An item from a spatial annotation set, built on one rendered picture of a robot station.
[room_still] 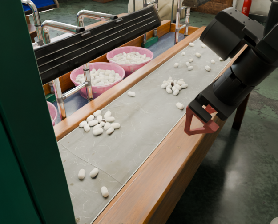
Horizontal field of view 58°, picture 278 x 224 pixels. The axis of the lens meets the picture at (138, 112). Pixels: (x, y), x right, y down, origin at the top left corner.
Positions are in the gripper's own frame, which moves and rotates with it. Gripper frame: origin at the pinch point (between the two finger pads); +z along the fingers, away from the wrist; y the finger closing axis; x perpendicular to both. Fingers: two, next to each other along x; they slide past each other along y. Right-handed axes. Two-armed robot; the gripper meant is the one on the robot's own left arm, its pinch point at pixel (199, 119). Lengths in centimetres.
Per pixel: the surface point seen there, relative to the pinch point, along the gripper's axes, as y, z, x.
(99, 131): -2.8, 37.9, -21.8
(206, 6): -476, 174, -153
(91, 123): -4.1, 40.6, -26.8
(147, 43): -96, 65, -63
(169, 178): 0.3, 23.1, 5.6
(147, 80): -46, 45, -31
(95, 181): 12.6, 33.3, -8.8
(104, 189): 13.8, 29.4, -5.1
